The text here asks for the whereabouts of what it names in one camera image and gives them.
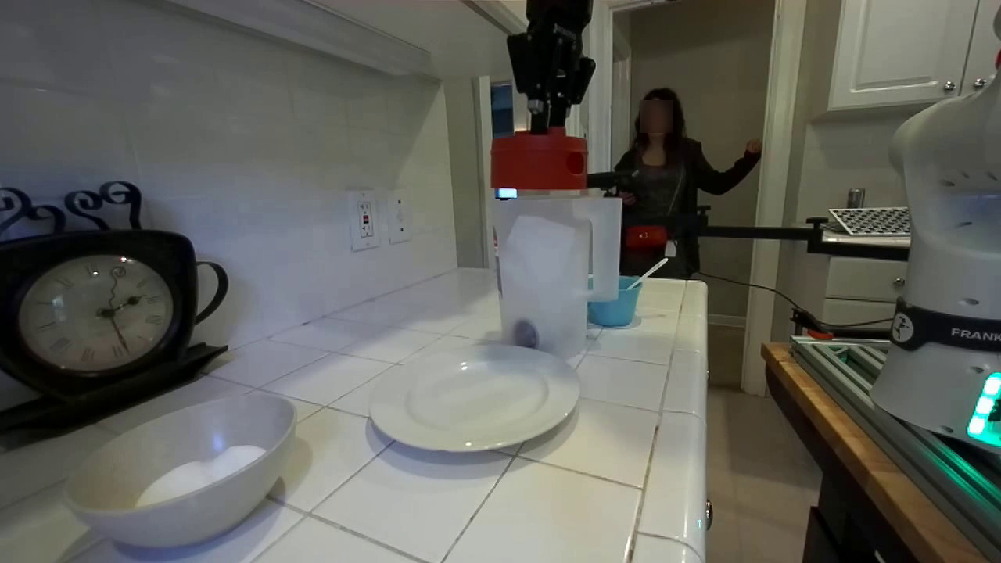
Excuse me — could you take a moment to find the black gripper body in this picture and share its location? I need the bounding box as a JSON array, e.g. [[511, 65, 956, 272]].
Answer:
[[505, 0, 600, 105]]

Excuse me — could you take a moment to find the clear plastic jug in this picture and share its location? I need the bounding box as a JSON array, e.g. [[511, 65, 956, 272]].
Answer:
[[487, 184, 625, 362]]

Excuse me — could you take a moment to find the dark haired person in black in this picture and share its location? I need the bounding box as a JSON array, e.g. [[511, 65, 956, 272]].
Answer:
[[583, 84, 765, 282]]

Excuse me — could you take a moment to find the red object near person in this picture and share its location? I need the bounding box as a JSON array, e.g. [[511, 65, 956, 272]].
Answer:
[[623, 221, 673, 258]]

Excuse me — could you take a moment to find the white plastic spoon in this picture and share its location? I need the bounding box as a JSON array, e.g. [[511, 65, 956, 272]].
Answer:
[[623, 242, 682, 297]]

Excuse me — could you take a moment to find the blue plastic cup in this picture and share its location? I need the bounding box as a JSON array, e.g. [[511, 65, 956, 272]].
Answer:
[[583, 272, 645, 332]]

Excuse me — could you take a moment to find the white round dinner plate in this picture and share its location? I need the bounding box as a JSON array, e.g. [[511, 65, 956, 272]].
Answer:
[[366, 342, 583, 458]]

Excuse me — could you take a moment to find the metal grid rack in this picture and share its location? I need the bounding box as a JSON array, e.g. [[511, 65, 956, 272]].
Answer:
[[825, 203, 915, 243]]

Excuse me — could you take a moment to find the white upper kitchen cabinet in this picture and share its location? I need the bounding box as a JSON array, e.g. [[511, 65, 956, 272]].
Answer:
[[825, 0, 1001, 120]]

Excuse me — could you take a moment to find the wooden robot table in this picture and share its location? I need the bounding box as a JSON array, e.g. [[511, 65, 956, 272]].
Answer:
[[756, 337, 989, 563]]

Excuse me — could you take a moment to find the black framed analog clock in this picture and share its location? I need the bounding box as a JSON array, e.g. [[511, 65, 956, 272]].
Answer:
[[0, 178, 230, 437]]

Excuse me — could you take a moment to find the white ceramic bowl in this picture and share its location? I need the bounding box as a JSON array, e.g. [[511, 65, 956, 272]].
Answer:
[[58, 386, 299, 555]]

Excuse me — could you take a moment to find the white wall outlet plate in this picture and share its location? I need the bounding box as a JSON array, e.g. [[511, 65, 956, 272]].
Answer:
[[348, 198, 384, 253], [384, 193, 416, 246]]

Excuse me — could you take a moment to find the white overhead wall cabinet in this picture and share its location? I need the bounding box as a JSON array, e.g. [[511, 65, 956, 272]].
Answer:
[[154, 0, 532, 82]]

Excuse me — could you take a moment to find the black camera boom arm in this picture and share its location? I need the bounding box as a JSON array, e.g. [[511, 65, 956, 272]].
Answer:
[[693, 208, 913, 267]]

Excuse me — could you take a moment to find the black cable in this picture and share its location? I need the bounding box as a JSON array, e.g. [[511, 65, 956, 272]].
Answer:
[[698, 268, 837, 344]]

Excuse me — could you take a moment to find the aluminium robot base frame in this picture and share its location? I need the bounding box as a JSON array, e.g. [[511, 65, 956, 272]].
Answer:
[[789, 328, 1001, 530]]

